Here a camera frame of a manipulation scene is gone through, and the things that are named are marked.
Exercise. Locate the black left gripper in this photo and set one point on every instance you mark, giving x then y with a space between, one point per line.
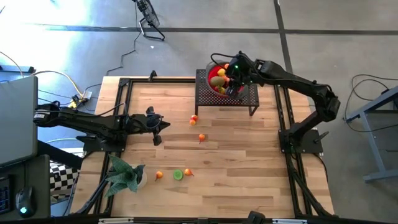
147 124

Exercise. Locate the grey metal table frame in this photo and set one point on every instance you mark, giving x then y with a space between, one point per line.
370 149

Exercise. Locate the black keyboard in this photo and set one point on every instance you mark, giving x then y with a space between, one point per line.
4 199

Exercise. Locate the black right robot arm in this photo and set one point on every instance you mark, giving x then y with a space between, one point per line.
295 81

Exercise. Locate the red collapsible colander bowl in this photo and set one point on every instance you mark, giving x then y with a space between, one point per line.
211 76

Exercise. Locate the white light bar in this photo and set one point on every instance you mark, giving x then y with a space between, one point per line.
289 221
116 220

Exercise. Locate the black table-level camera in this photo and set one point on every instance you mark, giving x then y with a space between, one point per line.
256 217

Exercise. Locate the black aluminium table frame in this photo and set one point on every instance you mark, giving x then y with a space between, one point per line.
270 81

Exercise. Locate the grey power strip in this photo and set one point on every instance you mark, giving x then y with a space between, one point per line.
86 95

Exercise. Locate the yellow plastic lemon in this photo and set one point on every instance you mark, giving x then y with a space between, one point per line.
221 90
221 72

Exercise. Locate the black perforated metal shelf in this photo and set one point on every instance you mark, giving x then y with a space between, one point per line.
205 99

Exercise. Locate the small orange plastic pear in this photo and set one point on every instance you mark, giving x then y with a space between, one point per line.
192 122
226 66
188 172
226 78
201 137
159 175
194 117

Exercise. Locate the black floor fan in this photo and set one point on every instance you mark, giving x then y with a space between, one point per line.
149 14

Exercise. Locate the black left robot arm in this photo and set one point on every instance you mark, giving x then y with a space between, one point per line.
93 124

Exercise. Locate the black computer mouse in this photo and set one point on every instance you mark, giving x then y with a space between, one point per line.
25 202

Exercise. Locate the black desk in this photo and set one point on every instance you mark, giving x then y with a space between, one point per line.
42 186

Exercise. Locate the green artificial potted plant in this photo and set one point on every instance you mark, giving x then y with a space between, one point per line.
124 177

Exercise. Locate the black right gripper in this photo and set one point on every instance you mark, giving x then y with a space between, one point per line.
241 71

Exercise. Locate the black white checkered board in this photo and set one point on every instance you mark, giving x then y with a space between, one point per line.
62 179

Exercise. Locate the dark flat floor bar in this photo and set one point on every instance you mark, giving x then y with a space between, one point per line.
17 69

